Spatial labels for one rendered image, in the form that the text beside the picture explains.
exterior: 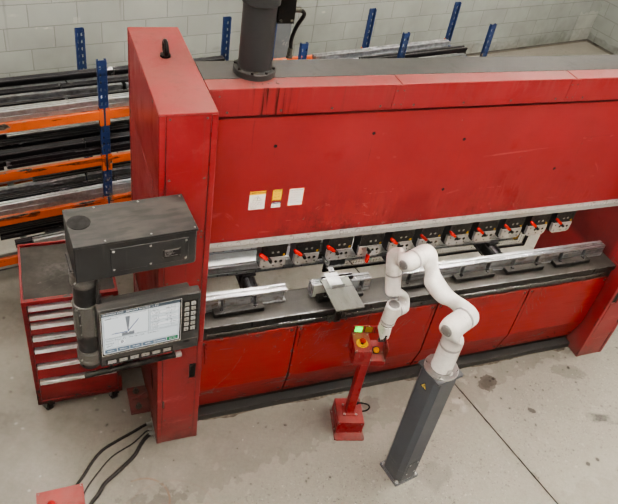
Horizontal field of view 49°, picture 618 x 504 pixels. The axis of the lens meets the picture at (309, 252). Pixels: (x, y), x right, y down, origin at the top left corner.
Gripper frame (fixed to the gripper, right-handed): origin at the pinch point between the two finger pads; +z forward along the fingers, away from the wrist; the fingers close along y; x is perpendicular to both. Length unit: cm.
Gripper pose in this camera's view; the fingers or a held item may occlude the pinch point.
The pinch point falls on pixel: (381, 338)
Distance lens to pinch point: 405.7
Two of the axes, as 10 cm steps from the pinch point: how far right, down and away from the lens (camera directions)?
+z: -1.5, 7.0, 7.0
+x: 9.8, 0.5, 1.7
